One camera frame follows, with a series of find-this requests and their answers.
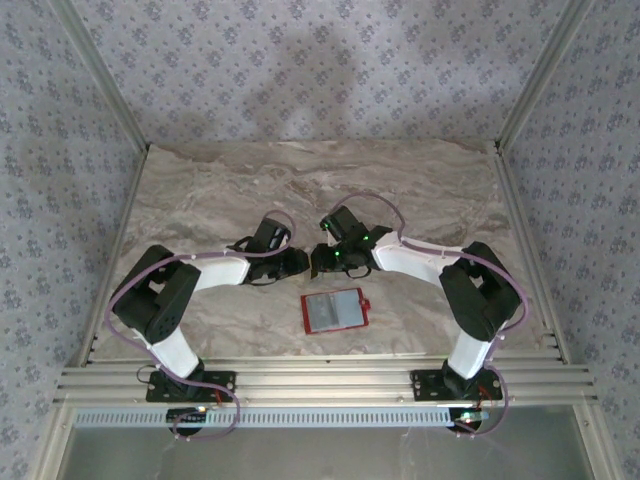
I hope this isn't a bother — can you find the red card holder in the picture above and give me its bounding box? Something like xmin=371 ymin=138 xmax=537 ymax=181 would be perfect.
xmin=299 ymin=287 xmax=372 ymax=336

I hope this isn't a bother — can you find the black left controller board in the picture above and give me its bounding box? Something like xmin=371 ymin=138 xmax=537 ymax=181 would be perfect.
xmin=166 ymin=406 xmax=210 ymax=436

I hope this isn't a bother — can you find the black controller board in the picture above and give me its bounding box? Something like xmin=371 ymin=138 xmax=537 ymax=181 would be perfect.
xmin=166 ymin=406 xmax=210 ymax=436
xmin=448 ymin=407 xmax=490 ymax=434

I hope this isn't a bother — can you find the black right controller board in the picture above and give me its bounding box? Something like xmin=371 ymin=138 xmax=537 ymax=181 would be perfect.
xmin=448 ymin=407 xmax=490 ymax=434

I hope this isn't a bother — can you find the aluminium cross rail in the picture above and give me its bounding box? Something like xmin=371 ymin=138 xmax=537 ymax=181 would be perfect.
xmin=53 ymin=355 xmax=599 ymax=406

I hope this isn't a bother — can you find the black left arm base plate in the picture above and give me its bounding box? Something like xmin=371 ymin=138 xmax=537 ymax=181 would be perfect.
xmin=145 ymin=369 xmax=237 ymax=404

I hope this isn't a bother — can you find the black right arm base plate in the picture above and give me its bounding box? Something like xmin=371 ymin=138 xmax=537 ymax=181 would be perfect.
xmin=409 ymin=368 xmax=504 ymax=402

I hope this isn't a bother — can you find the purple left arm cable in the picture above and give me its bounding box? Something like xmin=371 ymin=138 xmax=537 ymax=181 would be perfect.
xmin=107 ymin=209 xmax=297 ymax=444

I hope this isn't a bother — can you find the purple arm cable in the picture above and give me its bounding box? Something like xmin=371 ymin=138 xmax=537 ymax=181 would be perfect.
xmin=107 ymin=209 xmax=297 ymax=444
xmin=329 ymin=192 xmax=530 ymax=440

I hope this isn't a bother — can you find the grey slotted cable duct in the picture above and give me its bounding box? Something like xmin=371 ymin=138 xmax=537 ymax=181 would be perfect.
xmin=73 ymin=405 xmax=475 ymax=430

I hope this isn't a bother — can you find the aluminium left side rail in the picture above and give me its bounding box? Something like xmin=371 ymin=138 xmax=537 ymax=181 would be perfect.
xmin=74 ymin=144 xmax=151 ymax=369

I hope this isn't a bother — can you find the aluminium right side rail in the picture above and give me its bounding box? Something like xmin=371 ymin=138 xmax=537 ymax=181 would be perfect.
xmin=489 ymin=141 xmax=572 ymax=365

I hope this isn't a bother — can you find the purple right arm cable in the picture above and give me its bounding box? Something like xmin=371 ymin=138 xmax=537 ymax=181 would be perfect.
xmin=329 ymin=192 xmax=530 ymax=440

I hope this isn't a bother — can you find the aluminium left corner post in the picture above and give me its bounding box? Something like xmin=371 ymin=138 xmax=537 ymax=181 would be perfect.
xmin=47 ymin=0 xmax=151 ymax=151

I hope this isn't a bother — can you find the aluminium corner post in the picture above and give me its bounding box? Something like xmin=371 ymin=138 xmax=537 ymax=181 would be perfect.
xmin=494 ymin=0 xmax=599 ymax=151
xmin=47 ymin=0 xmax=151 ymax=151

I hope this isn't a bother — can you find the aluminium right corner post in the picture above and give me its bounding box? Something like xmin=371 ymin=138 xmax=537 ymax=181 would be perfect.
xmin=494 ymin=0 xmax=599 ymax=151

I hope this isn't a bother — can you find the aluminium left frame leg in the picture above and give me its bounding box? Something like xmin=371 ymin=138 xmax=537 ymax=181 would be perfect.
xmin=34 ymin=404 xmax=76 ymax=480

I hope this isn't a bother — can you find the aluminium frame leg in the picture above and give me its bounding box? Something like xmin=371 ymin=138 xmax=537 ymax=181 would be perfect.
xmin=34 ymin=404 xmax=76 ymax=480
xmin=574 ymin=404 xmax=619 ymax=480

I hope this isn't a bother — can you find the aluminium right frame leg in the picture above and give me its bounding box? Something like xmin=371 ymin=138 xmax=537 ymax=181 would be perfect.
xmin=574 ymin=404 xmax=619 ymax=480

